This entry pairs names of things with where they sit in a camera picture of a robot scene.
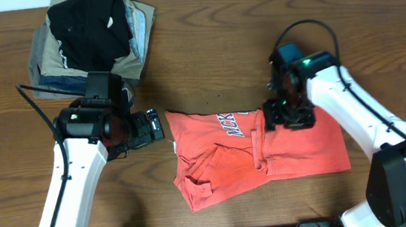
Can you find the light blue folded garment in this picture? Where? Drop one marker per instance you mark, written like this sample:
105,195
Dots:
137,24

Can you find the coral red t-shirt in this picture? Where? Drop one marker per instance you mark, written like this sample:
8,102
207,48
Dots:
223,155

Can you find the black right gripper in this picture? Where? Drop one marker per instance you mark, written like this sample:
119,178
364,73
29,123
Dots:
273,116

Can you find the black folded shirt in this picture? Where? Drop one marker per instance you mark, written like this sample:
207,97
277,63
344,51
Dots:
91,34

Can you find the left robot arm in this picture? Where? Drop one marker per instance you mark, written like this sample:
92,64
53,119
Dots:
97,127

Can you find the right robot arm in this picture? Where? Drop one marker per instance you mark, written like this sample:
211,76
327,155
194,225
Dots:
318,81

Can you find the grey folded garment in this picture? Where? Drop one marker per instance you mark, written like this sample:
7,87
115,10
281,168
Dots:
37,66

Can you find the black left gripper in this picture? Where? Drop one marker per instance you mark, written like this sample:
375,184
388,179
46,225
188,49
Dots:
145,135

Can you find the khaki folded garment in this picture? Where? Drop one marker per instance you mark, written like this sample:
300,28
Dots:
96,35

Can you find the dark blue folded garment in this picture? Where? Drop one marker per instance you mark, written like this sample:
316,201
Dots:
64,83

